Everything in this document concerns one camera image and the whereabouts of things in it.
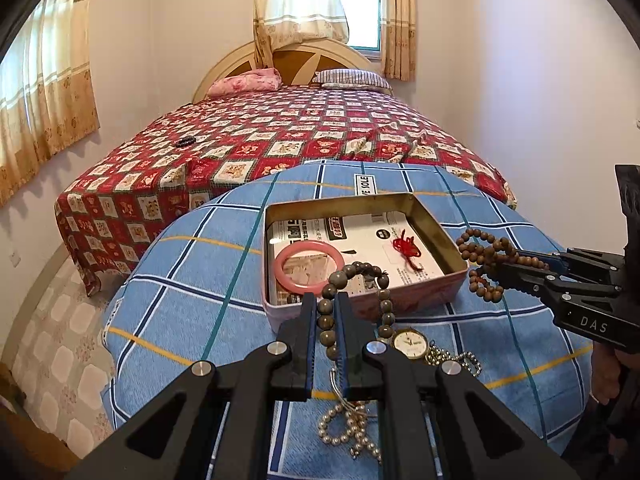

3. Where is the dark large bead bracelet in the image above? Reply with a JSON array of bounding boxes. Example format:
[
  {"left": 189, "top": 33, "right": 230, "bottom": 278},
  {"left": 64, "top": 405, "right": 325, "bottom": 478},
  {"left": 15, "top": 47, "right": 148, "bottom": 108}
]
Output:
[{"left": 316, "top": 260, "right": 397, "bottom": 361}]

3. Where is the gold face wristwatch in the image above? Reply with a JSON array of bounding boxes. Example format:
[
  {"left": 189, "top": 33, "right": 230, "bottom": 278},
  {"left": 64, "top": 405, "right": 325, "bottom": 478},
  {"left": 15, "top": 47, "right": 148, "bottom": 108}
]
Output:
[{"left": 392, "top": 328, "right": 430, "bottom": 361}]

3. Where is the small wooden bead mala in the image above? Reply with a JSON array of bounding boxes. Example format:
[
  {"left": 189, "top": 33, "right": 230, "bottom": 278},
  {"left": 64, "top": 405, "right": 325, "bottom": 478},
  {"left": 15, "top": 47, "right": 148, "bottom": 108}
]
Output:
[{"left": 456, "top": 228, "right": 518, "bottom": 304}]

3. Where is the white pearl necklace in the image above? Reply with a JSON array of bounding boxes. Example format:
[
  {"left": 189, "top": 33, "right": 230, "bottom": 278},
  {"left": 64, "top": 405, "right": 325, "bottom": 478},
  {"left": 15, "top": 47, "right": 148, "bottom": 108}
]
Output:
[{"left": 316, "top": 398, "right": 384, "bottom": 463}]

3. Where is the gold metal bead chain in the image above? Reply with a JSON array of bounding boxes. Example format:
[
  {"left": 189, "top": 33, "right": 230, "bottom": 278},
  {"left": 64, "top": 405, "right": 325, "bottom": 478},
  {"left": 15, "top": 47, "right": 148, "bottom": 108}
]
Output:
[{"left": 424, "top": 341, "right": 484, "bottom": 378}]

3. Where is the pink jade bangle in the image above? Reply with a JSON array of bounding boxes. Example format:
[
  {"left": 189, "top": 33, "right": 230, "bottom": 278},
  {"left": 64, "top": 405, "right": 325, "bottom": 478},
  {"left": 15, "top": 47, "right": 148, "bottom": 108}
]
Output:
[{"left": 271, "top": 240, "right": 345, "bottom": 296}]

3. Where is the red string coin charm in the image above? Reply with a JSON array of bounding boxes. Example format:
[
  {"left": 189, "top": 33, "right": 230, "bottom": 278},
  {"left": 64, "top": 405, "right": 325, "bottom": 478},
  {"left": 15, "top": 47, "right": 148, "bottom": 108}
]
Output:
[{"left": 392, "top": 230, "right": 424, "bottom": 272}]

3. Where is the person's right hand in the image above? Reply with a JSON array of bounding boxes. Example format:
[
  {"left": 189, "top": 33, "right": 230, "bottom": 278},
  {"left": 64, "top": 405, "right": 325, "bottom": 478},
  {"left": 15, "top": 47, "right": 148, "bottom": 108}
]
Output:
[{"left": 591, "top": 342, "right": 640, "bottom": 405}]

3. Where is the pink metal tin box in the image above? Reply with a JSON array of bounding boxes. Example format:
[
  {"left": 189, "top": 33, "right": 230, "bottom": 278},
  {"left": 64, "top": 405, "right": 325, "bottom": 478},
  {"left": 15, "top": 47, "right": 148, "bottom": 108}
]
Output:
[{"left": 262, "top": 193, "right": 468, "bottom": 330}]

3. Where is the blue plaid tablecloth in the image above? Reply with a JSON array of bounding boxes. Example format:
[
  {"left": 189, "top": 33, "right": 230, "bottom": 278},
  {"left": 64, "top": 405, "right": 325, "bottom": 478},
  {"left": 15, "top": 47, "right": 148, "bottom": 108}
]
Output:
[{"left": 75, "top": 162, "right": 591, "bottom": 479}]

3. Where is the red patterned bedspread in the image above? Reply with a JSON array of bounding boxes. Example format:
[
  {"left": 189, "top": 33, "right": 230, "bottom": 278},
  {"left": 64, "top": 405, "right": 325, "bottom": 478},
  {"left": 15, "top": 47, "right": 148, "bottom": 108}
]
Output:
[{"left": 54, "top": 86, "right": 516, "bottom": 294}]

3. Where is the small black object on bed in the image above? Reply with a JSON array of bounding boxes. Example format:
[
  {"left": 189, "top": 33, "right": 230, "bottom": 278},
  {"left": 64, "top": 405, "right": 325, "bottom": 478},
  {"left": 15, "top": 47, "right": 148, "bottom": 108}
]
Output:
[{"left": 175, "top": 136, "right": 196, "bottom": 148}]

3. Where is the pink floral pillow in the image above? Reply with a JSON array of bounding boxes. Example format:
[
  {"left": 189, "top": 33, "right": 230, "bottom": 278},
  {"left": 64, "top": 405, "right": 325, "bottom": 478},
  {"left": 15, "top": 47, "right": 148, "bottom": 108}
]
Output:
[{"left": 206, "top": 67, "right": 283, "bottom": 99}]

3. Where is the striped plaid pillow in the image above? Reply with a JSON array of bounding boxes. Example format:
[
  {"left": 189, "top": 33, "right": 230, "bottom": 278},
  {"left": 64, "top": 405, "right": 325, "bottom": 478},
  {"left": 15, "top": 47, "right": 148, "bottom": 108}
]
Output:
[{"left": 311, "top": 68, "right": 393, "bottom": 96}]

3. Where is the cream wooden headboard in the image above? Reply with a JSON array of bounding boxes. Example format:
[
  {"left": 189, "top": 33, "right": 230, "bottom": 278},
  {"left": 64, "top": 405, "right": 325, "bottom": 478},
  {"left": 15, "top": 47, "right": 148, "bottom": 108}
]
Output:
[{"left": 192, "top": 39, "right": 378, "bottom": 103}]

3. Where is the back window right curtain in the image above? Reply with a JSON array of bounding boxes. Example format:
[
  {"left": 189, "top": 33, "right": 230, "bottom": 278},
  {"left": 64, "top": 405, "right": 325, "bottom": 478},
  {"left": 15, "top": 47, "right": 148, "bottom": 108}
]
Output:
[{"left": 381, "top": 0, "right": 416, "bottom": 81}]

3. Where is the window curtain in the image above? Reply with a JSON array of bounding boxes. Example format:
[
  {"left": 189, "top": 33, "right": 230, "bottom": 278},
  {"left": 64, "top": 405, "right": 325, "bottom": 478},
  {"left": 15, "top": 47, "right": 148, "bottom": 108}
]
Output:
[
  {"left": 381, "top": 0, "right": 416, "bottom": 81},
  {"left": 0, "top": 0, "right": 100, "bottom": 203},
  {"left": 253, "top": 0, "right": 349, "bottom": 68}
]

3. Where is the brown wooden furniture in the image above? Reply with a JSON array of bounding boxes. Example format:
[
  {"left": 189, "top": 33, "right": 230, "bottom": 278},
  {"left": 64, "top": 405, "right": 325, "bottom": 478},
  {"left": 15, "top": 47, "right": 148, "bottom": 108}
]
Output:
[{"left": 0, "top": 363, "right": 79, "bottom": 479}]

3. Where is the back window left curtain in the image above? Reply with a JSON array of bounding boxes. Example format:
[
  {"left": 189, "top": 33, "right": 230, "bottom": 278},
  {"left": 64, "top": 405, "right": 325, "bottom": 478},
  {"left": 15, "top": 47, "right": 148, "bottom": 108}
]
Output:
[{"left": 253, "top": 0, "right": 349, "bottom": 68}]

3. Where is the back window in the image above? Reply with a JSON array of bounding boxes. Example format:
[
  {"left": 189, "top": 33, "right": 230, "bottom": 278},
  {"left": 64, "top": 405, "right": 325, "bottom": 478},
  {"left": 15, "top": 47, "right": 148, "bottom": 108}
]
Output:
[{"left": 341, "top": 0, "right": 381, "bottom": 60}]

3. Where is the white wall socket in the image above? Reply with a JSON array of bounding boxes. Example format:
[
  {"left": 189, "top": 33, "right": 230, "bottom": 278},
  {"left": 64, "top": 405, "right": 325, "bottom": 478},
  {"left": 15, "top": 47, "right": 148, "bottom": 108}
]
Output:
[{"left": 10, "top": 250, "right": 21, "bottom": 268}]

